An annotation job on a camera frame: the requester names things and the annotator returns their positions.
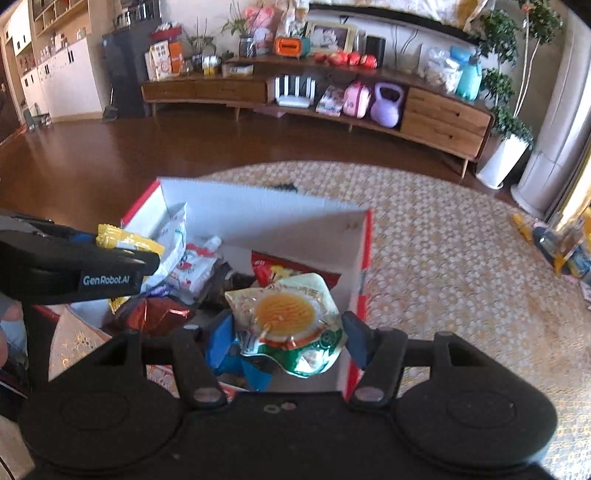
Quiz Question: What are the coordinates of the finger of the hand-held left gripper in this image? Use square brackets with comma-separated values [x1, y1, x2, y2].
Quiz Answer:
[0, 210, 100, 249]

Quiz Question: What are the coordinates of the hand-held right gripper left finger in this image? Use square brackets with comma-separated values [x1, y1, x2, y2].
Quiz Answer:
[99, 308, 236, 410]

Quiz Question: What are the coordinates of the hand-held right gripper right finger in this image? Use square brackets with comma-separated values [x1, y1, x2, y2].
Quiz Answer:
[341, 311, 477, 403]

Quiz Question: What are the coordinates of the black snack packet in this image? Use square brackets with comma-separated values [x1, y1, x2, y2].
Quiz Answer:
[202, 263, 253, 308]

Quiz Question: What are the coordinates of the green orange noodle packet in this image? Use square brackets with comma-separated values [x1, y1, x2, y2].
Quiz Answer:
[224, 272, 348, 378]

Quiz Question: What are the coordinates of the red foil snack packet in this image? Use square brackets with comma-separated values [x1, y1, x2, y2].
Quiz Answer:
[115, 295, 195, 334]

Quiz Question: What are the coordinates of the white red drink pouch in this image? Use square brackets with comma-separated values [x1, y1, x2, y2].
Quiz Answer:
[168, 235, 223, 301]

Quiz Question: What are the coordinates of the yellow snack packet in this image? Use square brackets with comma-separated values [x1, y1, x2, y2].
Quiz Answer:
[96, 223, 166, 260]

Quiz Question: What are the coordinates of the red yellow chip bag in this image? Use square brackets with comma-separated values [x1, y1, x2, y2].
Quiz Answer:
[250, 250, 343, 288]

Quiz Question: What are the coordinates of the white triangular snack packet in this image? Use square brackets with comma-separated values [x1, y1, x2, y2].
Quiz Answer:
[140, 202, 188, 296]

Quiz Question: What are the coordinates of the red cardboard box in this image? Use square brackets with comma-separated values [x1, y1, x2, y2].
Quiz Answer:
[32, 178, 374, 401]

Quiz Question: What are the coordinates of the person's left hand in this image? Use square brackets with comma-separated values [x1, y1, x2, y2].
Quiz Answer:
[0, 299, 23, 365]

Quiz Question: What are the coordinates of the black mini fridge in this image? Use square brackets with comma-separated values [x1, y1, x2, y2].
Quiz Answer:
[101, 30, 153, 119]

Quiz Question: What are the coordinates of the small yellow packet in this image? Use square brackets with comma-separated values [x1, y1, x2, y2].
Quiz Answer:
[512, 213, 534, 242]

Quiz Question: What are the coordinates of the white orange carton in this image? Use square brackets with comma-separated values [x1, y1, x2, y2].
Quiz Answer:
[144, 40, 173, 82]

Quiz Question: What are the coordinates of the black round tray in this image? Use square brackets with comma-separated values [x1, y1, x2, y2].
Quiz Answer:
[531, 222, 583, 274]

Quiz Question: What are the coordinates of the red basket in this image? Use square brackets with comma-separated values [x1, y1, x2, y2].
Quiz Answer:
[150, 26, 184, 45]

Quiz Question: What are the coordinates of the purple kettlebell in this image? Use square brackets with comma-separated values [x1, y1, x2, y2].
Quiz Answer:
[369, 82, 406, 129]

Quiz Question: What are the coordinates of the coffee machine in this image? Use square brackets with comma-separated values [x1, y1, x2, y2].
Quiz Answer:
[113, 0, 163, 32]

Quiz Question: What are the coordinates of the wooden tv cabinet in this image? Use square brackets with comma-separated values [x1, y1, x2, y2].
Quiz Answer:
[140, 52, 495, 179]

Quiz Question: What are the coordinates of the pink bag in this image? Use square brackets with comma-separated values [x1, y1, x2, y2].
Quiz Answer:
[342, 80, 373, 120]

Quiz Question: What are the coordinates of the stack of magazines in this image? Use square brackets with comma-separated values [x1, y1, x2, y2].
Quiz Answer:
[316, 85, 346, 116]

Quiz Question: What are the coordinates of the thin small potted plant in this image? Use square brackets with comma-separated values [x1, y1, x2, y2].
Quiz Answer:
[187, 18, 218, 70]

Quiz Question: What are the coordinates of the white router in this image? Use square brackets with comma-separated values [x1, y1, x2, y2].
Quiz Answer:
[273, 76, 319, 110]

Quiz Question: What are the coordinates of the potted plant striped pot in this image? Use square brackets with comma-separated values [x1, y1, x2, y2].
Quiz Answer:
[221, 0, 260, 59]

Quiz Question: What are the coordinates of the white floor air conditioner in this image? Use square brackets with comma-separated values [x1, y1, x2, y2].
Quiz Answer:
[510, 13, 591, 220]

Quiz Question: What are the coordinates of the teal spray bottle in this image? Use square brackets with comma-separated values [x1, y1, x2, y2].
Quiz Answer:
[454, 52, 484, 102]

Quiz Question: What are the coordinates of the clear plastic bag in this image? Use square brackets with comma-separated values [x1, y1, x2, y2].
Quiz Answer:
[422, 45, 463, 93]

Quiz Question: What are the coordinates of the black speaker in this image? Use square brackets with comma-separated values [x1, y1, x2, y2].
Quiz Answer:
[364, 34, 387, 61]

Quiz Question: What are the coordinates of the pink plush toy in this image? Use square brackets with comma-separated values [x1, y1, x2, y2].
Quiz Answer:
[244, 5, 276, 54]

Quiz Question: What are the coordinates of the orange teal radio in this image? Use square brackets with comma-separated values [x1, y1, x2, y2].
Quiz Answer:
[273, 36, 311, 59]

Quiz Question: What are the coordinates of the black television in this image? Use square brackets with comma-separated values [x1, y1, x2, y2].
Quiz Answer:
[308, 2, 481, 45]

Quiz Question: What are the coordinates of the tall green potted tree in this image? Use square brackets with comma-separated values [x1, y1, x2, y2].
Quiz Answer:
[477, 0, 564, 144]

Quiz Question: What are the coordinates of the floral cloth cover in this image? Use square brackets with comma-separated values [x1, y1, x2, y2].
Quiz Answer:
[313, 0, 495, 29]

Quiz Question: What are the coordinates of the wall cabinet with shelves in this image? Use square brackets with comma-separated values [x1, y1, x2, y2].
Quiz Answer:
[0, 0, 105, 123]

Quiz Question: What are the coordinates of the picture frame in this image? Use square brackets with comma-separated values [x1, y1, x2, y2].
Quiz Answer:
[304, 20, 359, 55]

